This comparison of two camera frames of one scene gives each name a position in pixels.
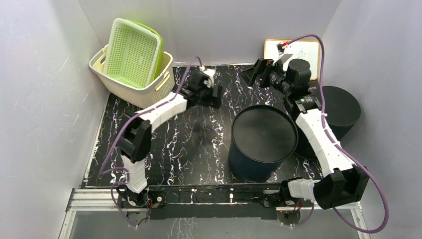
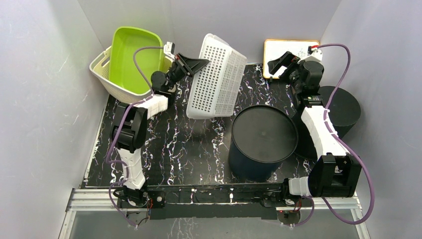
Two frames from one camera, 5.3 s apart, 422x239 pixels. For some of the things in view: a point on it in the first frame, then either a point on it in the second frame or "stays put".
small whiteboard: [308, 50] stays put
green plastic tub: [131, 54] → [217, 85]
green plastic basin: [161, 47] → [124, 76]
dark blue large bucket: [262, 137] stays put
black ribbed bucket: [342, 111] stays put
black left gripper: [212, 102] → [190, 66]
